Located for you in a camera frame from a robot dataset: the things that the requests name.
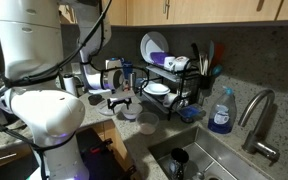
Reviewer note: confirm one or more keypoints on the blue sponge tray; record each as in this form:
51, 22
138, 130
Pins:
191, 112

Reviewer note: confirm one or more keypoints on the white shallow dish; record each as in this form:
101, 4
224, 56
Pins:
158, 88

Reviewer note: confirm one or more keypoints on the blue dish soap bottle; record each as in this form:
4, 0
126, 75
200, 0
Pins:
221, 116

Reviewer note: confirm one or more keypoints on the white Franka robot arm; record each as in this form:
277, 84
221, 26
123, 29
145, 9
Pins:
30, 50

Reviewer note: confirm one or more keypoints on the light wood base cabinet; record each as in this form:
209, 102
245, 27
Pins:
117, 140

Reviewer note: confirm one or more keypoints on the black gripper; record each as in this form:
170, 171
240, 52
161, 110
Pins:
119, 100

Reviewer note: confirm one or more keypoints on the stainless steel tumbler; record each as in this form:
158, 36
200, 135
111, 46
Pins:
133, 80

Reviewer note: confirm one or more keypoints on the black two-tier dish rack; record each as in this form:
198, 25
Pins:
184, 83

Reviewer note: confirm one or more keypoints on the black stand with red clamps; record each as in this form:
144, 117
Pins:
100, 156

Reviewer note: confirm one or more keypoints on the black utensil holder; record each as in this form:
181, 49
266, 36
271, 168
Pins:
205, 81

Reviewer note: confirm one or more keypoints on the large white dinner plate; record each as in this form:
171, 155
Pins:
150, 92

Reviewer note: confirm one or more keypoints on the white bowl with flower print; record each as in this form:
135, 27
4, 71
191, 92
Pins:
131, 111

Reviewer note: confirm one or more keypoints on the pale wooden utensil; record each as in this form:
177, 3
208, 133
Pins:
203, 64

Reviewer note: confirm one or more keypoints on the clear plastic container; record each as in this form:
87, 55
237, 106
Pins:
147, 124

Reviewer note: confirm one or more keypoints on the large white upright plate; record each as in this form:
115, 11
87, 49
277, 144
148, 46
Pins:
152, 43

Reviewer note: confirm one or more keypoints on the black round lid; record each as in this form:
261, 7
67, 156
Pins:
95, 99

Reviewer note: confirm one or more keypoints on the black kitchen utensil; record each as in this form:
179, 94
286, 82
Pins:
195, 50

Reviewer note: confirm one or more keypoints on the light wood upper cabinets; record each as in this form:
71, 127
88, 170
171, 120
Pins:
200, 11

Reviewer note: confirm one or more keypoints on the teal kitchen utensil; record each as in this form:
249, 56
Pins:
217, 70

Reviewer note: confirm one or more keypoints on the brushed steel faucet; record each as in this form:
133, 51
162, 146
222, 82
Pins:
257, 143

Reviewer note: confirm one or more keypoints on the stainless steel sink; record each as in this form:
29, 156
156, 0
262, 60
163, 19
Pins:
224, 150

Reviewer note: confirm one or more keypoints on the blue spatula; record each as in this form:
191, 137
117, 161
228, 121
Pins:
211, 51

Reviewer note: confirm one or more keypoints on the red spatula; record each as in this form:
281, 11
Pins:
219, 53

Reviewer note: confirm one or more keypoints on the dark patterned mug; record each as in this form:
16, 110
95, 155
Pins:
179, 161

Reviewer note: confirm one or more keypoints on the purple plastic bowl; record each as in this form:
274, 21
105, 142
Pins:
158, 57

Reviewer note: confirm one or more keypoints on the white mug with red print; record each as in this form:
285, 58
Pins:
181, 63

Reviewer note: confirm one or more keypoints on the white ceramic mug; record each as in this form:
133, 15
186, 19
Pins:
170, 99
169, 62

